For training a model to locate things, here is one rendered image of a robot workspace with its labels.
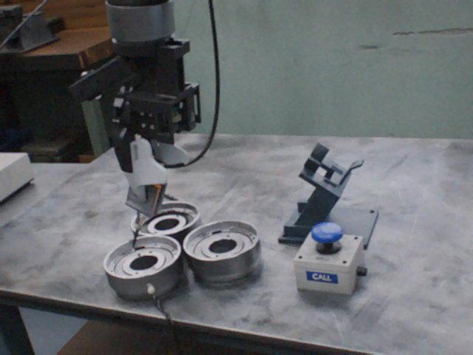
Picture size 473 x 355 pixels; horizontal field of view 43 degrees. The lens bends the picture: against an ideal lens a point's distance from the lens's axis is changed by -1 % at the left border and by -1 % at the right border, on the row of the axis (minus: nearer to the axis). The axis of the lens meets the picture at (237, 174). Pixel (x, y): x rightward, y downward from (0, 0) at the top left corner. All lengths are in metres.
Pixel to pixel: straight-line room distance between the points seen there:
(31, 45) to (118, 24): 1.79
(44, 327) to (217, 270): 1.16
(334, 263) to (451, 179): 0.35
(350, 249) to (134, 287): 0.28
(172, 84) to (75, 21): 2.10
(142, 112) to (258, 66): 1.82
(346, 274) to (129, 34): 0.37
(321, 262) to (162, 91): 0.28
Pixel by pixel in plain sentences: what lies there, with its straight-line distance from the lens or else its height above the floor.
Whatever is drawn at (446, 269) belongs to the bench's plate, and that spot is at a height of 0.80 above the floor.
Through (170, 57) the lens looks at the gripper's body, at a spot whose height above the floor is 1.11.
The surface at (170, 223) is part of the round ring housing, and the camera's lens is 0.95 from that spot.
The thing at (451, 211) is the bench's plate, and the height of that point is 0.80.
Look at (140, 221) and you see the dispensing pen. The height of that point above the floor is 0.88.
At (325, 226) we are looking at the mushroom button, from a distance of 0.76.
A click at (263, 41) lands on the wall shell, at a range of 2.49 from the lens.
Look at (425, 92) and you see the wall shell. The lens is 2.38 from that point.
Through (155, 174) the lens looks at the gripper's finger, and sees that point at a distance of 0.75.
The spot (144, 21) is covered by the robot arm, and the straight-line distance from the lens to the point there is 0.68.
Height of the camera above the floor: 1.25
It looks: 24 degrees down
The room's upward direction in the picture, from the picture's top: 9 degrees counter-clockwise
